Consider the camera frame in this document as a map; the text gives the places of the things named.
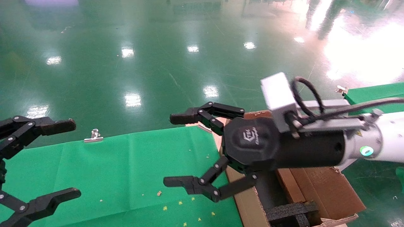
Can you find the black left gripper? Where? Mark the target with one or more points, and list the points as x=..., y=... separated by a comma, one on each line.
x=2, y=173

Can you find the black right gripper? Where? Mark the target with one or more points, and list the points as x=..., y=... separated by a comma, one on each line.
x=252, y=145

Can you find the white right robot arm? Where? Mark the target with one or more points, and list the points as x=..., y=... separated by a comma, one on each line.
x=391, y=142

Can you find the large open cardboard carton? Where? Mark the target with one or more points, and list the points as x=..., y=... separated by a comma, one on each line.
x=334, y=189

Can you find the silver binder clip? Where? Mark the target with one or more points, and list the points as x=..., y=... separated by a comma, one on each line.
x=93, y=138
x=205, y=128
x=342, y=90

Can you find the large green table cloth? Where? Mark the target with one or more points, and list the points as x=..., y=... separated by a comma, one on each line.
x=126, y=173

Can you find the black foam insert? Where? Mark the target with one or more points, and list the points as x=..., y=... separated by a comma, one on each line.
x=290, y=212

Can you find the green fabric piece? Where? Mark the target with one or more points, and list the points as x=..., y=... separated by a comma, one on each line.
x=401, y=179

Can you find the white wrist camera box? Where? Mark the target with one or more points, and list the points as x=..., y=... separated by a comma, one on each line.
x=279, y=94

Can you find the silver camera mount bracket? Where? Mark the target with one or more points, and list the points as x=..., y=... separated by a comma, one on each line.
x=334, y=104

